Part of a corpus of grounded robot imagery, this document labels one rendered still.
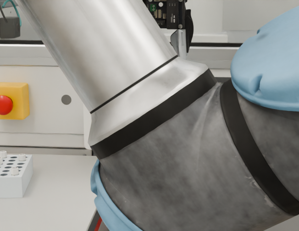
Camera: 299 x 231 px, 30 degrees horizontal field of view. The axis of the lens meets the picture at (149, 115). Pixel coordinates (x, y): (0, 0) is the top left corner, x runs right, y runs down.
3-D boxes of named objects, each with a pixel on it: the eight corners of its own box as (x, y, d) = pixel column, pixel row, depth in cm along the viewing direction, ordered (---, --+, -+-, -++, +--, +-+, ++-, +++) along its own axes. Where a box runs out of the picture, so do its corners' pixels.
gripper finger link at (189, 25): (169, 55, 95) (162, 4, 93) (169, 53, 97) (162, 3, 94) (196, 52, 94) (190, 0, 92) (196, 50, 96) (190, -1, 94)
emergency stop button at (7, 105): (11, 116, 112) (10, 96, 111) (-9, 115, 112) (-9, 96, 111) (16, 112, 115) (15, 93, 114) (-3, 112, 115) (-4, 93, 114)
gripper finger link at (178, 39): (173, 88, 92) (165, 32, 90) (174, 80, 98) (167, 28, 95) (191, 85, 92) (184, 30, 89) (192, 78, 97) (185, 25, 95)
